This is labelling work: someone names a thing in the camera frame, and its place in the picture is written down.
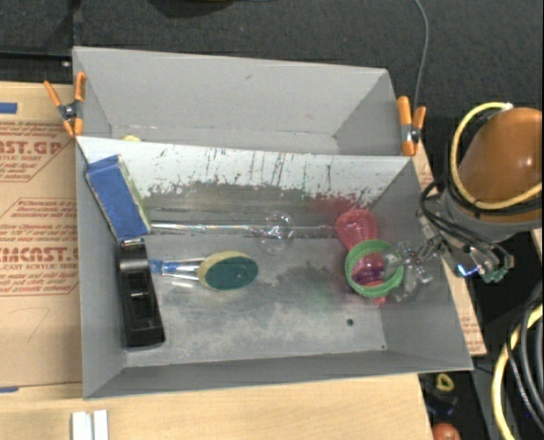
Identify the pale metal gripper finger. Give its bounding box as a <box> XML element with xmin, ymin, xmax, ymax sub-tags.
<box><xmin>394</xmin><ymin>239</ymin><xmax>439</xmax><ymax>263</ymax></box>
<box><xmin>398</xmin><ymin>263</ymin><xmax>435</xmax><ymax>290</ymax></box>

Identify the red clear plastic bottle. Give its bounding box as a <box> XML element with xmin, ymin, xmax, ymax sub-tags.
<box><xmin>334</xmin><ymin>208</ymin><xmax>388</xmax><ymax>306</ymax></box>

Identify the grey metal bin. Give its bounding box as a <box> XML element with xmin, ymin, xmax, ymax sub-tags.
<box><xmin>72</xmin><ymin>46</ymin><xmax>474</xmax><ymax>401</ymax></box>

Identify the green and yellow oval sponge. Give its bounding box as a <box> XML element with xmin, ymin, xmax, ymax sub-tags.
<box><xmin>196</xmin><ymin>250</ymin><xmax>260</xmax><ymax>292</ymax></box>

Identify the clear glass tube, blue mark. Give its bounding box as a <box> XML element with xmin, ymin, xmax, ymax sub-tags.
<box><xmin>150</xmin><ymin>258</ymin><xmax>205</xmax><ymax>284</ymax></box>

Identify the black tape dispenser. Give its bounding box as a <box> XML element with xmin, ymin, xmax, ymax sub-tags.
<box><xmin>117</xmin><ymin>238</ymin><xmax>166</xmax><ymax>348</ymax></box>

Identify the blue box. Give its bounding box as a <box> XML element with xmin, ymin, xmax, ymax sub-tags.
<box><xmin>83</xmin><ymin>153</ymin><xmax>152</xmax><ymax>242</ymax></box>

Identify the brown cardboard board, red print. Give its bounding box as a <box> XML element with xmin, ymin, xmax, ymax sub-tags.
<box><xmin>0</xmin><ymin>80</ymin><xmax>488</xmax><ymax>390</ymax></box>

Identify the green plastic ring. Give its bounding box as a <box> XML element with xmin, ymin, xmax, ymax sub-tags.
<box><xmin>344</xmin><ymin>239</ymin><xmax>405</xmax><ymax>298</ymax></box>

